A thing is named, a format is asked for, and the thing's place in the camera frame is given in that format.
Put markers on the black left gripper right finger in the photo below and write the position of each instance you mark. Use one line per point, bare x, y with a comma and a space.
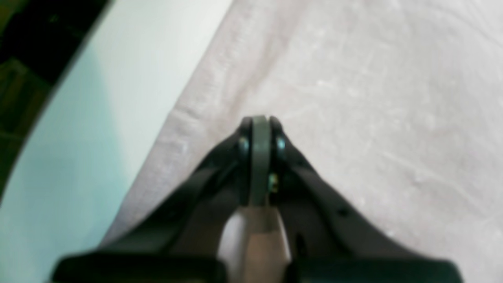
328, 240

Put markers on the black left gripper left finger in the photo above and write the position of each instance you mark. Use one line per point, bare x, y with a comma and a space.
178, 242

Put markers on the mauve pink t-shirt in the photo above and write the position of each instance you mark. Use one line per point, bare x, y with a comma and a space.
397, 104

